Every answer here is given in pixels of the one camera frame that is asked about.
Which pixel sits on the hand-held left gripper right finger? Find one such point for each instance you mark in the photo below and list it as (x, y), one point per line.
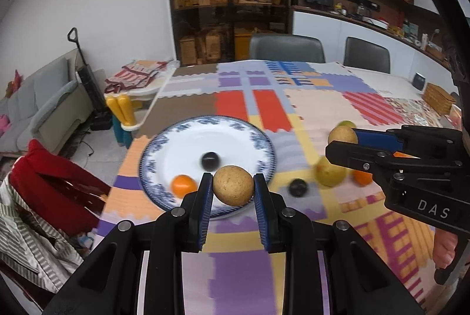
(263, 216)

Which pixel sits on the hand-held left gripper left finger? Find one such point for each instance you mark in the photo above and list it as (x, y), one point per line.
(204, 216)

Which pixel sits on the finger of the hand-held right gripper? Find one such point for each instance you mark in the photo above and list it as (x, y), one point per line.
(352, 157)
(378, 139)

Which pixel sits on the orange tangerine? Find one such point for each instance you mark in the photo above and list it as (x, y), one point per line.
(182, 185)
(361, 178)
(404, 154)

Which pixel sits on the brown kiwi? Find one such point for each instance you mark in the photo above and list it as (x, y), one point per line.
(342, 136)
(233, 190)

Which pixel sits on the green pear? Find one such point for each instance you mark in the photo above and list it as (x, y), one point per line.
(347, 124)
(330, 172)

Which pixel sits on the dark plum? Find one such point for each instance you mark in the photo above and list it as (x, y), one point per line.
(297, 187)
(210, 160)

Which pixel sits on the blue and white plate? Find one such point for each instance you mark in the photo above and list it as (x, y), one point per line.
(176, 153)

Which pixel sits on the person's right hand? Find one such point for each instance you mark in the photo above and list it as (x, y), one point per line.
(444, 249)

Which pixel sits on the colourful patchwork table mat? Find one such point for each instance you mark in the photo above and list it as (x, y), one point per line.
(312, 109)

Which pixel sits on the dark blue mug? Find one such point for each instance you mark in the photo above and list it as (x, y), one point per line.
(419, 81)

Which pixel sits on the wicker basket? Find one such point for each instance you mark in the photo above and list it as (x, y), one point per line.
(438, 98)

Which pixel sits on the grey dining chair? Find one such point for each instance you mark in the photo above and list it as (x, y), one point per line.
(366, 54)
(286, 47)

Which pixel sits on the white sideboard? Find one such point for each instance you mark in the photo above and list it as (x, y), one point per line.
(319, 25)

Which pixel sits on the child table with yellow legs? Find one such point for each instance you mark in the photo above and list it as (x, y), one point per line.
(123, 109)

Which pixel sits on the red cloth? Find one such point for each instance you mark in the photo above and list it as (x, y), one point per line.
(44, 186)

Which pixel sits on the black upright vacuum cleaner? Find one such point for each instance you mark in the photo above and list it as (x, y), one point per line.
(90, 87)

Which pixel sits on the grey striped cloth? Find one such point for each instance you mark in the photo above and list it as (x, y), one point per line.
(29, 249)

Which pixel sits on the grey sofa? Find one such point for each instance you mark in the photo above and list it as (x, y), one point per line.
(33, 105)

